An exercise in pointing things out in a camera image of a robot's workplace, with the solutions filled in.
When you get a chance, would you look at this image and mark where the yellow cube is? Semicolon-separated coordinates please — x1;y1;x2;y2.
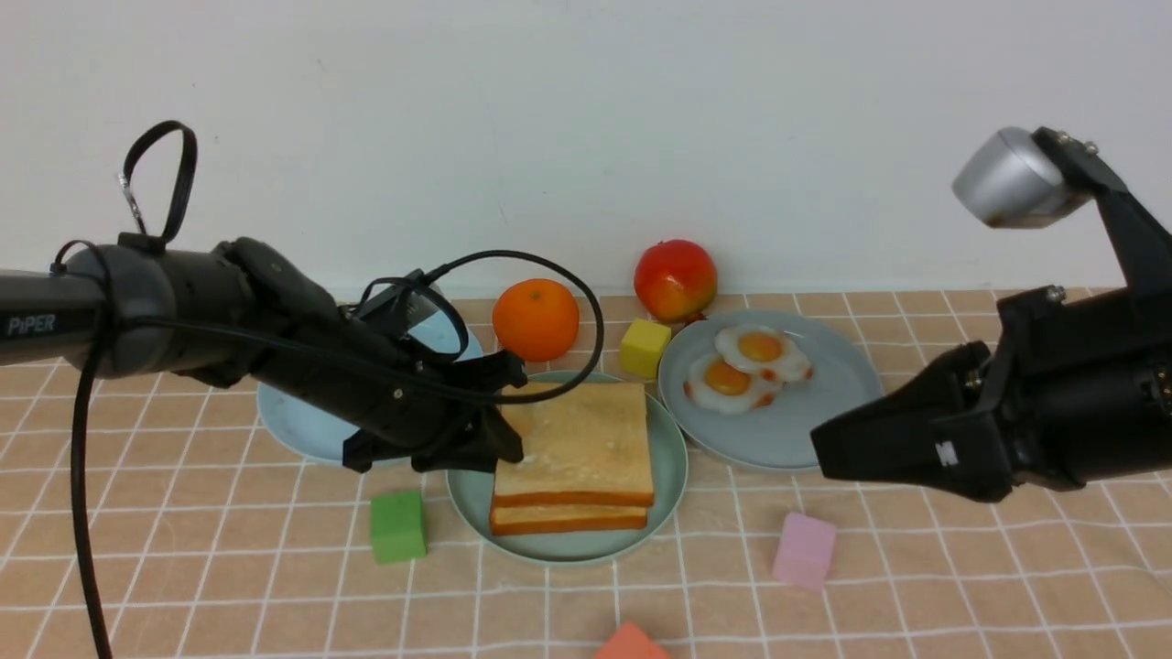
618;319;673;381

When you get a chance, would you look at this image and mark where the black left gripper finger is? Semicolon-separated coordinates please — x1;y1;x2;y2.
342;427;431;474
410;405;525;474

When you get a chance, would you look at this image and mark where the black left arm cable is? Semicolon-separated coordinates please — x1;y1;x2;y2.
50;121;605;659

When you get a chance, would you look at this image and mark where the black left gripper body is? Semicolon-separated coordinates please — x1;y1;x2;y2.
216;238;525;442

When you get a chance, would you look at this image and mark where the grey-blue right plate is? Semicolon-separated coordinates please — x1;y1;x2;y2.
657;310;883;471

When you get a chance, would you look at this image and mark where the green cube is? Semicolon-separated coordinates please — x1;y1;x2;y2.
368;491;428;566

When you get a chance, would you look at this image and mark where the orange fruit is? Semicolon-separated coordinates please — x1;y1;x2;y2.
493;278;581;362

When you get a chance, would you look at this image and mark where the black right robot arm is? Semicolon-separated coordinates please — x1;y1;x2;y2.
809;125;1171;503

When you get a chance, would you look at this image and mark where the toast slice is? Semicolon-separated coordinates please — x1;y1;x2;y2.
495;381;656;508
489;504;649;535

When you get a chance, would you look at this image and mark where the pink cube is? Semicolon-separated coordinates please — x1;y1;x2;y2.
774;512;838;592

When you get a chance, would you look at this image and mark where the red-orange cube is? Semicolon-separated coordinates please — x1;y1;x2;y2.
593;621;670;659

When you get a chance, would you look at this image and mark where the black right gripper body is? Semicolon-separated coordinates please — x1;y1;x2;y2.
961;286;1171;503

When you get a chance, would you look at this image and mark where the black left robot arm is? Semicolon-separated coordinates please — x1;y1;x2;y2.
1;236;526;473

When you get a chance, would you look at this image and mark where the red apple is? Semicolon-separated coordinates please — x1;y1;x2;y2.
633;239;718;324

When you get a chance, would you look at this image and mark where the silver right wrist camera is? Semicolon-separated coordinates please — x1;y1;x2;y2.
950;125;1090;230

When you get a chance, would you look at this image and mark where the light blue left plate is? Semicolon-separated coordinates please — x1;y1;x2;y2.
255;311;458;467

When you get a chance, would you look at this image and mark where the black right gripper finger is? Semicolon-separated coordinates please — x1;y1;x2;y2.
809;402;1013;503
841;341;993;427

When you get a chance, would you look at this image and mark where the fried egg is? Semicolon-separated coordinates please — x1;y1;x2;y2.
683;353;784;416
714;324;815;383

